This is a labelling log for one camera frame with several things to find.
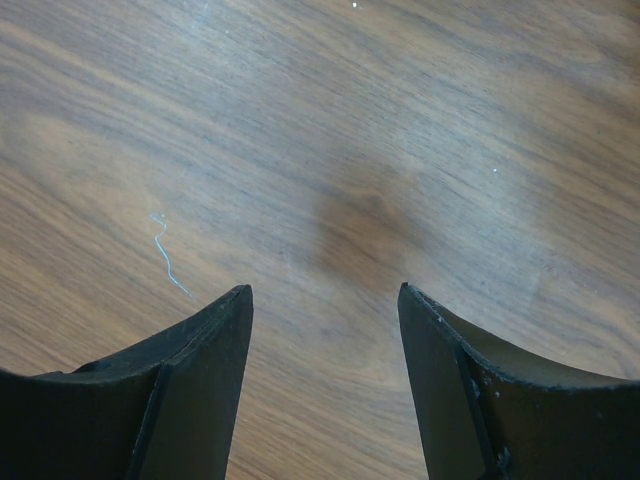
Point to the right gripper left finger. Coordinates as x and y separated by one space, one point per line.
163 408

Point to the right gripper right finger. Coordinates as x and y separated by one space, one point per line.
488 409

